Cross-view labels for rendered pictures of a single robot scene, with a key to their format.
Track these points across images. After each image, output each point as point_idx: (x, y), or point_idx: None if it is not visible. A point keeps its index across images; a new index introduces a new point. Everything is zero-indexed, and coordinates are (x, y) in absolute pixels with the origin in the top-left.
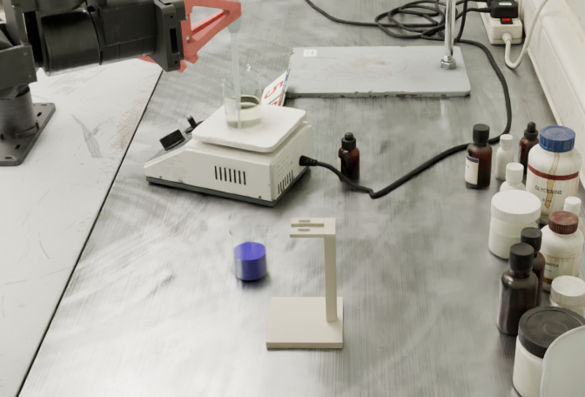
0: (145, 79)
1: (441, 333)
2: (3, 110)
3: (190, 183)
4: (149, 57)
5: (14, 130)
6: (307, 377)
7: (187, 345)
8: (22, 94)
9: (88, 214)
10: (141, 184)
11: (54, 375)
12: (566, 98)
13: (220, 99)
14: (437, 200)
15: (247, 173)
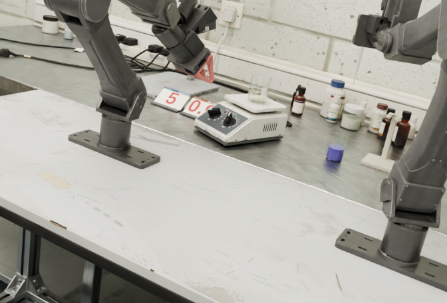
0: (88, 109)
1: (397, 152)
2: (127, 129)
3: (250, 138)
4: (201, 76)
5: (128, 143)
6: None
7: None
8: None
9: (245, 165)
10: (225, 148)
11: None
12: (277, 78)
13: (148, 109)
14: (304, 121)
15: (278, 123)
